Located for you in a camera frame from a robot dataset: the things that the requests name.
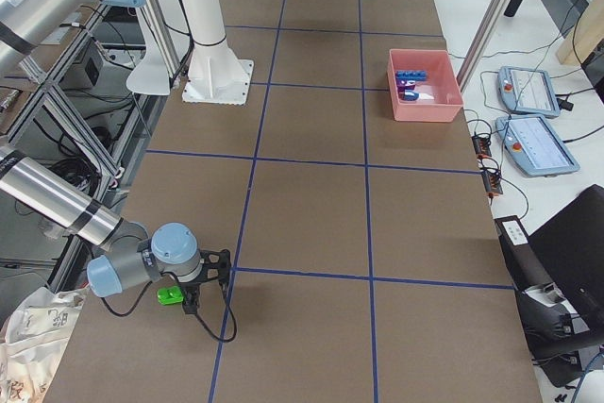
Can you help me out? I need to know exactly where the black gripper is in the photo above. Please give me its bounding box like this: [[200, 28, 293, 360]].
[[178, 249, 231, 315]]

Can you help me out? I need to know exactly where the green toy block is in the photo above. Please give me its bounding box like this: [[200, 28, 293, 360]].
[[156, 286, 184, 306]]

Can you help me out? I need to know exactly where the long blue toy block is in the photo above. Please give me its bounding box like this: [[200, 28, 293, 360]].
[[394, 70, 428, 81]]

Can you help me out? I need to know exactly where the small blue toy block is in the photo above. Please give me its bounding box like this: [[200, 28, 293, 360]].
[[399, 90, 420, 102]]

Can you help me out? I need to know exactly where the purple curved toy block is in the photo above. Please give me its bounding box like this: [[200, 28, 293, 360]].
[[395, 79, 416, 93]]

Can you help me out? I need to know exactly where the pink plastic box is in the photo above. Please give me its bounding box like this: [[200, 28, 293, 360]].
[[387, 49, 463, 123]]

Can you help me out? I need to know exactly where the white printed bag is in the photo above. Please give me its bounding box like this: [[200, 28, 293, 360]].
[[1, 287, 89, 402]]

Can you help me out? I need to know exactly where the upper teach pendant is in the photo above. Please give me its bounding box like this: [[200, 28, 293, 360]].
[[496, 66, 561, 118]]

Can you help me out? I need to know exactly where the teach pendant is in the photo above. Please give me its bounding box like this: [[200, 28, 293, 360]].
[[495, 114, 580, 177], [496, 66, 561, 118]]

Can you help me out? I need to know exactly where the orange black usb hub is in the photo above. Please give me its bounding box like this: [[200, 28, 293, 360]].
[[471, 135, 492, 159]]

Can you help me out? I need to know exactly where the lower teach pendant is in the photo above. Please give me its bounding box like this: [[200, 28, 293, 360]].
[[495, 114, 580, 177]]

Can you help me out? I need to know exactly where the black office chair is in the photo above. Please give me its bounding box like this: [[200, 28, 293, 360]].
[[495, 184, 603, 387]]

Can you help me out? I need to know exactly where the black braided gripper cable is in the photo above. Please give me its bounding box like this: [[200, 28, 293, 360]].
[[97, 275, 238, 344]]

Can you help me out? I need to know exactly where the aluminium frame post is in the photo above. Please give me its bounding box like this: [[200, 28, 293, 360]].
[[457, 0, 511, 92]]

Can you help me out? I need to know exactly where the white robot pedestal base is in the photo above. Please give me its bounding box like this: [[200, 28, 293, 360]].
[[182, 0, 254, 106]]

